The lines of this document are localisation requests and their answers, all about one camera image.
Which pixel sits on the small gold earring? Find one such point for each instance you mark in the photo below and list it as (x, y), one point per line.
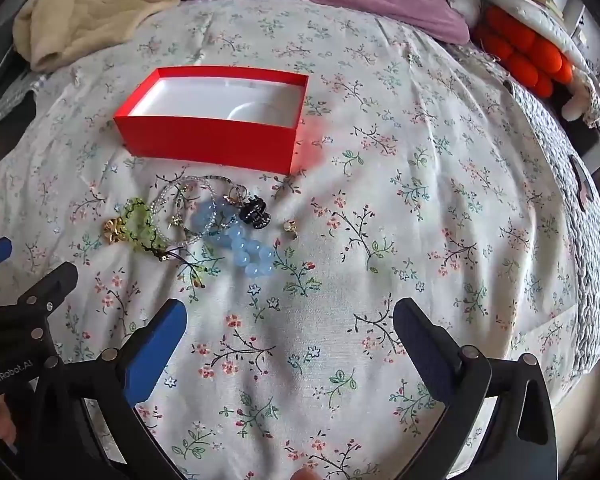
(290, 226)

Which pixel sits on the floral bedsheet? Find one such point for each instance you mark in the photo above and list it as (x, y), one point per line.
(405, 185)

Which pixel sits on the black hair claw clip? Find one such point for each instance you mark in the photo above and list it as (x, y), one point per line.
(254, 212)

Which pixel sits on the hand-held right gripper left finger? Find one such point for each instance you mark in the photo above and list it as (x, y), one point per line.
(155, 350)

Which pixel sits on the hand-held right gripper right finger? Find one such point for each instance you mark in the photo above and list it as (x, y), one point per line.
(427, 345)

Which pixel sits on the person's left hand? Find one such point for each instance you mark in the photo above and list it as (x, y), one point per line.
(2, 422)

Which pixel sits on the beige fleece blanket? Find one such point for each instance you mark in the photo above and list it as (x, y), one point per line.
(90, 5)

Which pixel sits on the grey checkered sheet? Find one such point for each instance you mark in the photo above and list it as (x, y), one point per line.
(12, 97)

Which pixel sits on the red cardboard box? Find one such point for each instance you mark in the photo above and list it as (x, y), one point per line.
(205, 140)

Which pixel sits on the orange plush toy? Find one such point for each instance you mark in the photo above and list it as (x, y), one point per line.
(525, 50)

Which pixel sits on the grey patterned bedspread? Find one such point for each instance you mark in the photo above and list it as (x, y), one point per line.
(565, 185)

